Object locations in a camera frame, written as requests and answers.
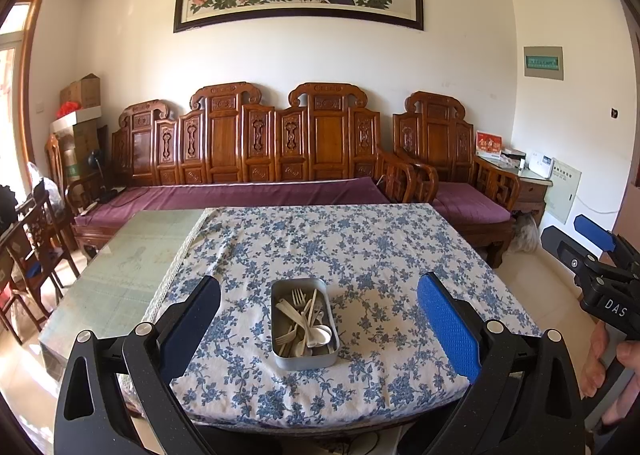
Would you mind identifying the wall box with green strip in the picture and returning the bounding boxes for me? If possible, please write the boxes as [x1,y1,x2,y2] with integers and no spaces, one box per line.
[522,46,563,82]

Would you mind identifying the blue floral tablecloth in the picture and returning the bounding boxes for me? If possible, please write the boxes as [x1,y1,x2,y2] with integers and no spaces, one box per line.
[142,204,543,428]

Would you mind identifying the open cardboard box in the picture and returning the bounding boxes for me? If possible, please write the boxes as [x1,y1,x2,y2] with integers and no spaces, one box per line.
[60,74,102,109]

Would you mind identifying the wooden chopstick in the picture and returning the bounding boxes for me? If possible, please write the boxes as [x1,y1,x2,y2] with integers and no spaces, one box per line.
[304,288,319,336]

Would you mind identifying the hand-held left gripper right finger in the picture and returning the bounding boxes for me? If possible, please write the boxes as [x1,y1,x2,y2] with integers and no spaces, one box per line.
[417,272,586,455]

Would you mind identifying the grey metal rectangular tin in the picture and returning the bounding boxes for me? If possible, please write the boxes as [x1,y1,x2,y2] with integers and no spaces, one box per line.
[270,277,341,370]

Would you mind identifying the long purple sofa cushion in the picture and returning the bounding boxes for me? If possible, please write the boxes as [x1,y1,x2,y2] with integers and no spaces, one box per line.
[75,176,392,228]

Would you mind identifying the stacked brown cardboard boxes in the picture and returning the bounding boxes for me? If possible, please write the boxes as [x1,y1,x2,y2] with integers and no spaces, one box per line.
[65,121,108,186]

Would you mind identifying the grey electrical panel door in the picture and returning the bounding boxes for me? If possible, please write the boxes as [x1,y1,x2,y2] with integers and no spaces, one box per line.
[544,156,582,225]

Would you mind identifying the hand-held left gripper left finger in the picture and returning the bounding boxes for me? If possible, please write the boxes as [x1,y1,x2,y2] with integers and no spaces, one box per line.
[54,275,222,455]

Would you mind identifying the purple armchair cushion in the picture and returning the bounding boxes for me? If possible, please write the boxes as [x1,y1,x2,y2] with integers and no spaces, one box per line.
[434,182,513,224]

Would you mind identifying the white box device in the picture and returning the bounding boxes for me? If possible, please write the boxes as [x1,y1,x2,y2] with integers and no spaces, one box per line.
[526,151,555,179]

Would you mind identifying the clear plastic bag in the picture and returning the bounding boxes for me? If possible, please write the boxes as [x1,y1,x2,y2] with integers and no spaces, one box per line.
[27,161,66,206]

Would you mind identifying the long white box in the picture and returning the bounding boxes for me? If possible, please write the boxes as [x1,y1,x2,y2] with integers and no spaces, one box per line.
[50,106,103,135]

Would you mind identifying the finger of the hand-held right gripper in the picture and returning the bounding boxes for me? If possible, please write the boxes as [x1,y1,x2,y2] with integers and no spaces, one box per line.
[541,225,601,281]
[574,215,640,281]

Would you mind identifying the wooden side table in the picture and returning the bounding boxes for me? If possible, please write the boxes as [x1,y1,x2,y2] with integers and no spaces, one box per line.
[515,165,553,228]

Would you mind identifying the black bag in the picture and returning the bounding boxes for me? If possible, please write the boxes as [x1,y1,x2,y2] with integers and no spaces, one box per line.
[0,184,21,236]

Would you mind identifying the red desk calendar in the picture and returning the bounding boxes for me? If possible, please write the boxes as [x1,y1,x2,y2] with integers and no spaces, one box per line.
[475,130,502,157]

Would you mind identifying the carved wooden armchair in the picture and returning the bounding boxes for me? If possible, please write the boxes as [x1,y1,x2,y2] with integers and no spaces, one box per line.
[392,91,521,268]

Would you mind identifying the grey plastic bag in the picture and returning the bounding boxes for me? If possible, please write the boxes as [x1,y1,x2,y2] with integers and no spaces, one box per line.
[509,212,541,254]

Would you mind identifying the carved wooden sofa bench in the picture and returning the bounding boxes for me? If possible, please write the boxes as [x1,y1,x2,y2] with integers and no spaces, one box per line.
[70,81,440,261]

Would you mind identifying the wooden door frame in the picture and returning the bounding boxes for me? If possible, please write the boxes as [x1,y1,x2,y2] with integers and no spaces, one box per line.
[17,0,48,171]

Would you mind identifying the person's right hand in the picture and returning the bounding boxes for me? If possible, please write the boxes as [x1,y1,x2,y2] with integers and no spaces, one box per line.
[586,321,640,423]

